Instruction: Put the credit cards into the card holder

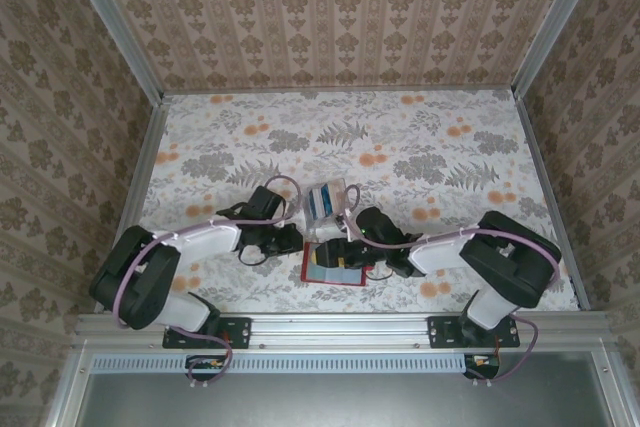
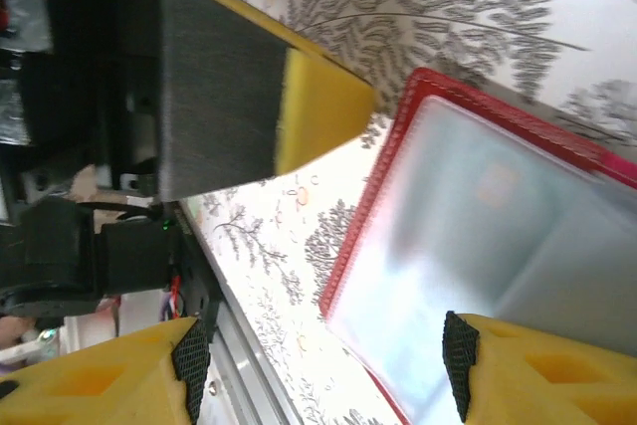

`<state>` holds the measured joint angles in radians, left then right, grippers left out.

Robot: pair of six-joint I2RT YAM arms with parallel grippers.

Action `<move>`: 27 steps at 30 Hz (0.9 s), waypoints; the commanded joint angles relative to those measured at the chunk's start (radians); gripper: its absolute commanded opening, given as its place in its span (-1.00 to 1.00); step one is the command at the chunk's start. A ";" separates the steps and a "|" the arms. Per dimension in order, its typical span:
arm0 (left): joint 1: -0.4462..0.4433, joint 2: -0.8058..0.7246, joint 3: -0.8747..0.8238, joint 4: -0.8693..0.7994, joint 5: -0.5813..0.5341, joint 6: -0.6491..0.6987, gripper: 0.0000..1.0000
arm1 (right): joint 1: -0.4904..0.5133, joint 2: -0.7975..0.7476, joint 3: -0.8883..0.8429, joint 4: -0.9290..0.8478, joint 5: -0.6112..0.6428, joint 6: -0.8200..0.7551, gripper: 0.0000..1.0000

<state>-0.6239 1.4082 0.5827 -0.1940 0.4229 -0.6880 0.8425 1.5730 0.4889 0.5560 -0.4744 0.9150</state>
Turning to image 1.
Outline light blue credit card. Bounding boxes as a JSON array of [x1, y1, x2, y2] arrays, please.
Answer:
[[324, 266, 366, 284]]

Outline red card holder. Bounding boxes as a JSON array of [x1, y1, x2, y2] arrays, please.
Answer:
[[301, 240, 370, 289]]

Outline dark blue credit card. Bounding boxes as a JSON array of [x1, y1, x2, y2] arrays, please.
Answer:
[[316, 184, 337, 218]]

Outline clear plastic card box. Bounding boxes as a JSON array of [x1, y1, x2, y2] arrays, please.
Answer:
[[301, 178, 352, 242]]

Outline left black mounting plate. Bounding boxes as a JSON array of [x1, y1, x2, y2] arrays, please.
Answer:
[[162, 315, 253, 350]]

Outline black mounting plate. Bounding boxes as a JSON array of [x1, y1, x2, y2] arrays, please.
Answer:
[[162, 315, 253, 350], [427, 315, 521, 350]]

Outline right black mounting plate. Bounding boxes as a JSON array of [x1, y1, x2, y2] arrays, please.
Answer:
[[427, 315, 521, 350]]

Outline small black connector board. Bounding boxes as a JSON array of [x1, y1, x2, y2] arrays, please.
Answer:
[[185, 354, 227, 381], [463, 353, 502, 380]]

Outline grey metal panel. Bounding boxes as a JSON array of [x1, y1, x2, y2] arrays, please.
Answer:
[[47, 346, 640, 427]]

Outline left gripper thin black cable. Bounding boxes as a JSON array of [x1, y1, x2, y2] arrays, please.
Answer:
[[238, 245, 274, 267]]

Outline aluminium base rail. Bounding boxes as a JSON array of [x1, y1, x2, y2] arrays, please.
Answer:
[[73, 311, 612, 351]]

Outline white slotted cable duct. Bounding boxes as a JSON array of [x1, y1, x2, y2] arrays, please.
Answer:
[[91, 352, 471, 375]]

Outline aluminium table side rail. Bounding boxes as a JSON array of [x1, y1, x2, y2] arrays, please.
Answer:
[[513, 89, 594, 313], [117, 94, 172, 238]]

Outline aluminium table end rail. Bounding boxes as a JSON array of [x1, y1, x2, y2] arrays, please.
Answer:
[[162, 86, 517, 97]]

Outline aluminium frame post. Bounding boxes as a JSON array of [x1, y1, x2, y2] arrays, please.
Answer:
[[62, 0, 167, 103], [510, 0, 611, 101]]

